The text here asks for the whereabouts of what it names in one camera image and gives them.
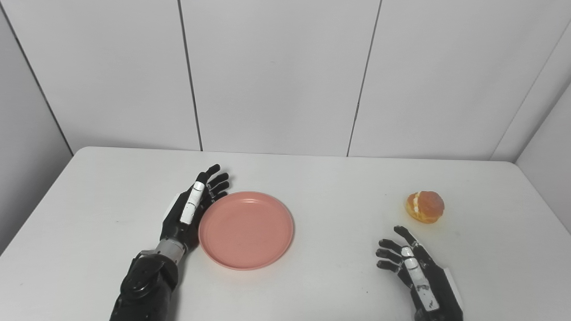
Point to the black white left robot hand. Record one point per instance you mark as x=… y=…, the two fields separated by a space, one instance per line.
x=180 y=229

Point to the cream puff pastry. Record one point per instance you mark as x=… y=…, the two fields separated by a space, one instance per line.
x=426 y=206

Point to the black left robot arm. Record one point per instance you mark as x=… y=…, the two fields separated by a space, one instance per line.
x=142 y=290

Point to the pink round plate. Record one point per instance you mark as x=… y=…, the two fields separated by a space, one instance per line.
x=245 y=231

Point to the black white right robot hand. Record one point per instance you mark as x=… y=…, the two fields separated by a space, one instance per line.
x=439 y=294

